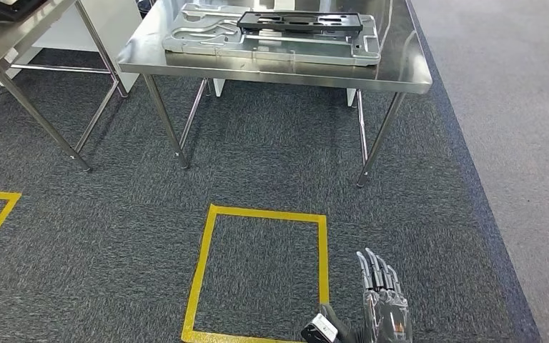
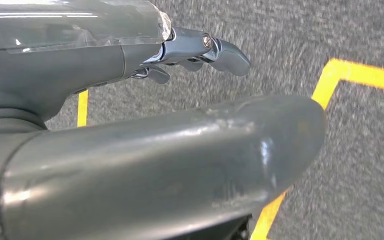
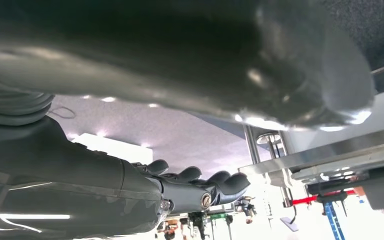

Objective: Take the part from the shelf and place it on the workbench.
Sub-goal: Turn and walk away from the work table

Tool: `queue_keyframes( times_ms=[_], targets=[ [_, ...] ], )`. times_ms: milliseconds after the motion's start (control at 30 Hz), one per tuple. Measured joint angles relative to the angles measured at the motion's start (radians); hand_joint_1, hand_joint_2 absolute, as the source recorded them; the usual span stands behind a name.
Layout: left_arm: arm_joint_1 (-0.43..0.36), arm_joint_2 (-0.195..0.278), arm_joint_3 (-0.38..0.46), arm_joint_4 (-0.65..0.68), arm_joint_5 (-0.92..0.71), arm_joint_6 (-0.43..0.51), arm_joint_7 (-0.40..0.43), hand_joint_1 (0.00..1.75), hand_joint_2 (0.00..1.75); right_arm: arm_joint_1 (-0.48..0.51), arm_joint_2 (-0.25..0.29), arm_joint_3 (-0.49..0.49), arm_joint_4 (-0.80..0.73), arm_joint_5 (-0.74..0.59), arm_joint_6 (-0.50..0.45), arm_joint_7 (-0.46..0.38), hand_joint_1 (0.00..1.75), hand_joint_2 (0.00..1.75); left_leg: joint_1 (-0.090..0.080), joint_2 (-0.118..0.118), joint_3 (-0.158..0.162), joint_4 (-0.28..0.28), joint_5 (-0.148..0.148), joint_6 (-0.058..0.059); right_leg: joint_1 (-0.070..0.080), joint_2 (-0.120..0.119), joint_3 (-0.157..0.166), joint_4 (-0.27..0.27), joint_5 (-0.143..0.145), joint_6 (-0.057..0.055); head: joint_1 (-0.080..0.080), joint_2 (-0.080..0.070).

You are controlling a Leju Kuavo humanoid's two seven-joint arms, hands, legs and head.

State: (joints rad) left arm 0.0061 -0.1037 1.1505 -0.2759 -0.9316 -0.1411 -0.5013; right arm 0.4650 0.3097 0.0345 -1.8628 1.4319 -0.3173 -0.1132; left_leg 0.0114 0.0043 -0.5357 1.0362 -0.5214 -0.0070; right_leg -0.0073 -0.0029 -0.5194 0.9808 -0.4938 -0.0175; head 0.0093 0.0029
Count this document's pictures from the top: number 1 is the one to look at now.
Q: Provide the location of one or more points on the yellow floor tape square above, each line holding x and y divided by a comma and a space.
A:
265, 214

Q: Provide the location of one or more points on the stainless steel side table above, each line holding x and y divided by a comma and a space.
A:
9, 42

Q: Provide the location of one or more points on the black plastic frame part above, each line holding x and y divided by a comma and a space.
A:
298, 29

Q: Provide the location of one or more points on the aluminium fixture plate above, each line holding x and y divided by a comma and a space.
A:
303, 49

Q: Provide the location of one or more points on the white low table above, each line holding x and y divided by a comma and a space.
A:
218, 87

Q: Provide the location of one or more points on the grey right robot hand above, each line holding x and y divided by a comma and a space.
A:
388, 317

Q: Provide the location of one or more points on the stainless steel workbench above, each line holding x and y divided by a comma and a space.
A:
397, 57

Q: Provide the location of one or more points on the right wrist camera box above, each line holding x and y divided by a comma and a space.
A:
323, 327

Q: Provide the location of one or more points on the black parts tray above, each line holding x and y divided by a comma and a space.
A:
14, 12

